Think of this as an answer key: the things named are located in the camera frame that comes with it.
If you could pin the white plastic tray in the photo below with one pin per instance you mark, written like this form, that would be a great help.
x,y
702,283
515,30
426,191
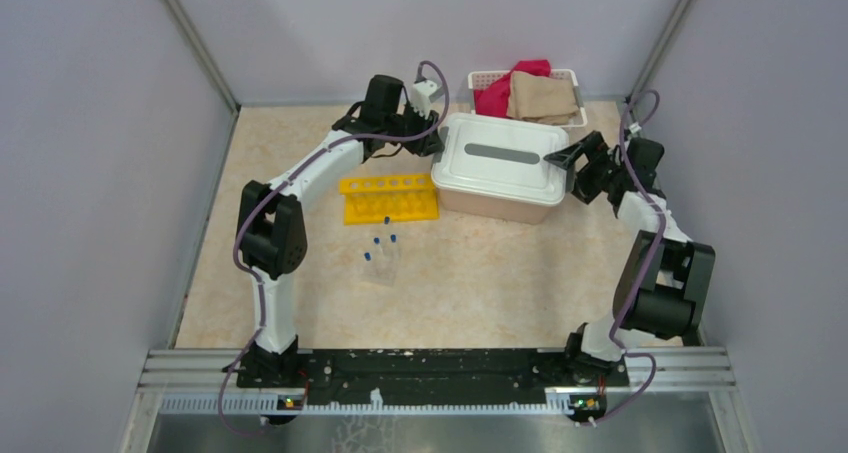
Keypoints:
x,y
500,158

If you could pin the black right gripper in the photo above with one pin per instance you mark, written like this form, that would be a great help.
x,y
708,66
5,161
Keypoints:
x,y
596,150

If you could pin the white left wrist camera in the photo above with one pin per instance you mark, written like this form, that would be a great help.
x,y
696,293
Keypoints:
x,y
422,95

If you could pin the white perforated basket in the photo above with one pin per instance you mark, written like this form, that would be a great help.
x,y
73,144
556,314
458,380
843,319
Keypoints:
x,y
577,121

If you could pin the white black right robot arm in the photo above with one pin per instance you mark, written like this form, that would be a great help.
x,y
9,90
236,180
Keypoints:
x,y
662,290

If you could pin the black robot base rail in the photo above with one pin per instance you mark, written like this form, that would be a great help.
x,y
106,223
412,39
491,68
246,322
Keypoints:
x,y
425,377

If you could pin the beige cloth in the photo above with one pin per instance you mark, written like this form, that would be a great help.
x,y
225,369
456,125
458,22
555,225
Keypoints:
x,y
543,100

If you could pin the yellow test tube rack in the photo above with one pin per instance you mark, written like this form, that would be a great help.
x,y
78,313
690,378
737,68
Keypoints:
x,y
391,198

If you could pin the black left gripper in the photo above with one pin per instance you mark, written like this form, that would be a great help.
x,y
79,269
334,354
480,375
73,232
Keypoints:
x,y
428,145

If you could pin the red cloth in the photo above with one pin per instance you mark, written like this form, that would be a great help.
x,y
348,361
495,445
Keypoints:
x,y
491,95

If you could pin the pink plastic tub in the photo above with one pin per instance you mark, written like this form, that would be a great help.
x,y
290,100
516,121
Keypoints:
x,y
490,207

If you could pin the blue capped small tubes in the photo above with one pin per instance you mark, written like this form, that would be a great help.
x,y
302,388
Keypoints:
x,y
378,241

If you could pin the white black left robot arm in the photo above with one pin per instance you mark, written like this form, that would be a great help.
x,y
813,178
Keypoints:
x,y
271,239

